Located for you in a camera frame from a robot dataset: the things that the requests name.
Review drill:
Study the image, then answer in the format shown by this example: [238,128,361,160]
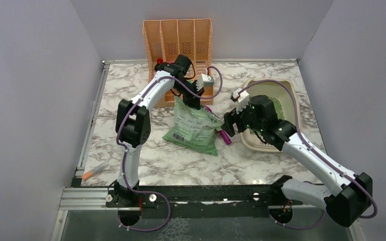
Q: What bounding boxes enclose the beige litter box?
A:
[240,80,301,153]

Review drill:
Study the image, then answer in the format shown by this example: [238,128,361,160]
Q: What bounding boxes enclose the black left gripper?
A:
[173,78,204,110]

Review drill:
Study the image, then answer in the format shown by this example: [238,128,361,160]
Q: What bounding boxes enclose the purple litter scoop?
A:
[203,105,232,146]

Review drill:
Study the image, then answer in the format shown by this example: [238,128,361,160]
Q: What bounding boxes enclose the orange grey marker pen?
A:
[81,162,109,181]

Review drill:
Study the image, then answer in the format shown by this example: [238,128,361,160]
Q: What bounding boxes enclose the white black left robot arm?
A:
[114,54,204,206]

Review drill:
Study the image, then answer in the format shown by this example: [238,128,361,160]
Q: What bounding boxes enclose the orange plastic file organizer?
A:
[142,18,215,108]

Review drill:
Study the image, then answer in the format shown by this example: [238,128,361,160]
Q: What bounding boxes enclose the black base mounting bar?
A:
[71,178,305,220]

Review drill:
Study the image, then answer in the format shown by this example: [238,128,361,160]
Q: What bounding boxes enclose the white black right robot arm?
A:
[222,95,373,227]

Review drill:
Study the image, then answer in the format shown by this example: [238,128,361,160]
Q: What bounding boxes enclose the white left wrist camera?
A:
[196,73,214,91]

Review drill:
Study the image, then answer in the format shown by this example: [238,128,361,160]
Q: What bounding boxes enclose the green litter bag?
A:
[162,97,223,156]

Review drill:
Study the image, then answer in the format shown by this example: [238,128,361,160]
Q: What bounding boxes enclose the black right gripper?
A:
[221,100,264,137]

